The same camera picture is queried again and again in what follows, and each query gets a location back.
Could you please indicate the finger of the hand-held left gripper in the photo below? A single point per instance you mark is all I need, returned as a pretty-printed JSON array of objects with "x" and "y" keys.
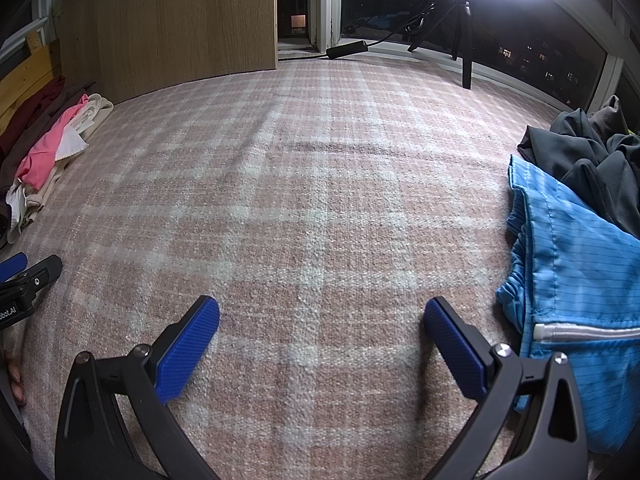
[
  {"x": 37, "y": 275},
  {"x": 12, "y": 265}
]

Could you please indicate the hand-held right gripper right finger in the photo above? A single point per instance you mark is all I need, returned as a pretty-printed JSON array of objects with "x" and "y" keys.
[{"x": 452, "y": 350}]

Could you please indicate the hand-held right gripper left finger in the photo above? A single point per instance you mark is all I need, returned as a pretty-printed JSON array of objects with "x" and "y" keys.
[{"x": 192, "y": 345}]

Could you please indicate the blue jacket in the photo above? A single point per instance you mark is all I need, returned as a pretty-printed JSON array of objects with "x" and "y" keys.
[{"x": 565, "y": 260}]

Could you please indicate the person's left hand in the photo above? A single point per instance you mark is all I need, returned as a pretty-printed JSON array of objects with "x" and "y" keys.
[{"x": 16, "y": 380}]

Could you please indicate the white garment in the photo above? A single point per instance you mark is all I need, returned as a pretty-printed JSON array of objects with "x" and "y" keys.
[
  {"x": 70, "y": 147},
  {"x": 15, "y": 205}
]

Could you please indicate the brown garment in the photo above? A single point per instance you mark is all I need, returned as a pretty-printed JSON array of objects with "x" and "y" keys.
[{"x": 15, "y": 157}]

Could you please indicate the pink garment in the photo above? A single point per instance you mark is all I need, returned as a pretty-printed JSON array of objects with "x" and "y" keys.
[{"x": 42, "y": 155}]

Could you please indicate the wooden headboard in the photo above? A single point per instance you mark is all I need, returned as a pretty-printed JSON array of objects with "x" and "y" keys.
[{"x": 25, "y": 72}]

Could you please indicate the dark grey garment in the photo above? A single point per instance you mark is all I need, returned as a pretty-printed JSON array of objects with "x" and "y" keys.
[{"x": 585, "y": 155}]

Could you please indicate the wooden cabinet panel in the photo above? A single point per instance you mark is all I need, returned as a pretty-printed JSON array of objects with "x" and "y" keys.
[{"x": 165, "y": 20}]

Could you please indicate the black tripod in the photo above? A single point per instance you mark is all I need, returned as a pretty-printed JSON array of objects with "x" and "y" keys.
[{"x": 466, "y": 50}]

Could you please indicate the black cylinder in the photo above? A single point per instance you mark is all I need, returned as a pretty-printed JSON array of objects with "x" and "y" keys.
[{"x": 347, "y": 49}]

